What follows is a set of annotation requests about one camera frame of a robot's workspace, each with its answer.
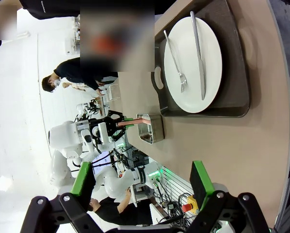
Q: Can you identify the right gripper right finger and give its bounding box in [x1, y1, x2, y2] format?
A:
[183, 160, 271, 233]

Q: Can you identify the silver fork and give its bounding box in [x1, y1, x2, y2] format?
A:
[163, 30, 188, 94]

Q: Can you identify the yellow emergency stop button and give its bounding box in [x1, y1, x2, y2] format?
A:
[182, 195, 199, 216]

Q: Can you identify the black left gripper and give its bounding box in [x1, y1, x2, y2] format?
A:
[88, 110, 136, 144]

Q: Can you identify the small white sensor box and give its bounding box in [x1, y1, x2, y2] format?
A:
[97, 122, 110, 144]

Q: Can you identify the silver table knife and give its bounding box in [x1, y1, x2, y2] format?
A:
[190, 11, 207, 101]

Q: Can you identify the white wire basket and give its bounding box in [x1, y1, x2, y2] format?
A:
[107, 83, 121, 101]

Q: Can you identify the masked person in black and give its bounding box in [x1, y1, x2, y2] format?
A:
[41, 57, 119, 98]

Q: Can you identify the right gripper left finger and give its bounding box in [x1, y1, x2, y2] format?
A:
[20, 161, 104, 233]

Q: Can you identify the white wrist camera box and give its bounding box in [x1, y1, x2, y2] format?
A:
[82, 129, 94, 149]

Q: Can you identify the person in black t-shirt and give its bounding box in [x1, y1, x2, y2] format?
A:
[18, 0, 176, 72]

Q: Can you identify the white round plate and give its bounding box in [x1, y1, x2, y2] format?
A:
[163, 16, 223, 114]

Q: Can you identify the dark brown serving tray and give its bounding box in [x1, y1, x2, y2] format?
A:
[151, 0, 251, 118]

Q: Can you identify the rectangular steel tray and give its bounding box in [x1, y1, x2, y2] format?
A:
[136, 112, 165, 146]

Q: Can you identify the seated operator in black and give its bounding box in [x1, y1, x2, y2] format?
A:
[88, 188, 155, 226]

